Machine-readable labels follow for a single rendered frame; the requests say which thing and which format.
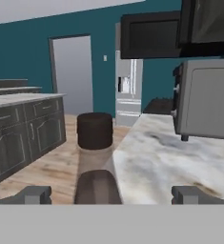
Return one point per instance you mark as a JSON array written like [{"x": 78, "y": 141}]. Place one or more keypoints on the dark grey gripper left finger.
[{"x": 34, "y": 194}]

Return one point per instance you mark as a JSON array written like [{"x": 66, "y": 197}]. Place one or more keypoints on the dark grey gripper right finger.
[{"x": 186, "y": 194}]

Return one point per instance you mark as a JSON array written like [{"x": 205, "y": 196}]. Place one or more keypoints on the stainless steel fridge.
[{"x": 128, "y": 89}]

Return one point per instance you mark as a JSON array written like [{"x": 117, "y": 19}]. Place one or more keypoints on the grey doorway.
[{"x": 72, "y": 74}]

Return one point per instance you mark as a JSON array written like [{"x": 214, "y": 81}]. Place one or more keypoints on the dark brown round stool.
[
  {"x": 97, "y": 187},
  {"x": 94, "y": 130}
]

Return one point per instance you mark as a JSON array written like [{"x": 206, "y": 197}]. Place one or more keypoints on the black hob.
[{"x": 159, "y": 106}]

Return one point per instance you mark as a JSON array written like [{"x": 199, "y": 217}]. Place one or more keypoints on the grey microwave oven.
[{"x": 205, "y": 98}]

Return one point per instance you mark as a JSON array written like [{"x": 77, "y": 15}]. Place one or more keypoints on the white light switch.
[{"x": 105, "y": 57}]

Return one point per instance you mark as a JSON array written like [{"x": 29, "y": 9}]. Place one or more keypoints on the dark wall cupboards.
[{"x": 180, "y": 28}]

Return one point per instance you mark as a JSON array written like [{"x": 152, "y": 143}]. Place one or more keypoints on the dark grey kitchen island cupboards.
[{"x": 21, "y": 133}]

